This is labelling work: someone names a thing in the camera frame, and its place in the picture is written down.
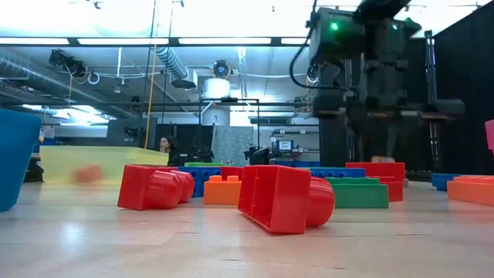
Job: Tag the white cylindrical tank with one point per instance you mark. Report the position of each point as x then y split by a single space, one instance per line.
216 88

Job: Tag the small monitor screen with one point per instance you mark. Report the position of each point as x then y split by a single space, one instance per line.
285 145

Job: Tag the blue plastic bin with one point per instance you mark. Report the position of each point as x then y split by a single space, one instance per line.
13 158

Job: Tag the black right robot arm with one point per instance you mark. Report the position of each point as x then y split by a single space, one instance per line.
386 34

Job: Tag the yellow translucent plastic bin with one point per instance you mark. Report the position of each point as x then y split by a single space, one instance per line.
127 162

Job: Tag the green toy brick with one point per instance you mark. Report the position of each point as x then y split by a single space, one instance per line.
359 196

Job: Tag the red chunky toy block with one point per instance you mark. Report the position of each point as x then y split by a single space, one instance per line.
143 189
231 172
276 197

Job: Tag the person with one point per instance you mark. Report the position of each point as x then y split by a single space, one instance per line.
168 147

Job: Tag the background black robot arm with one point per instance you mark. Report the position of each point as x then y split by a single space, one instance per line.
200 153
259 155

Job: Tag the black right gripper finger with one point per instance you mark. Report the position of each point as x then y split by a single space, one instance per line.
363 135
403 133

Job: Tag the black ceiling camera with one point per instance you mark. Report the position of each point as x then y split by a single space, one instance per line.
221 69
65 62

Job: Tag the wooden block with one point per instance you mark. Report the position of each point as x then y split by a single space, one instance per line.
382 159

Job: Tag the ribbed flexible duct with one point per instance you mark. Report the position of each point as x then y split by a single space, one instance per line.
171 62

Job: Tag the pink plastic bin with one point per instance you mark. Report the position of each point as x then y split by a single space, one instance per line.
490 135

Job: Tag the large metal duct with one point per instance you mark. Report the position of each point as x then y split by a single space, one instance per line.
38 77

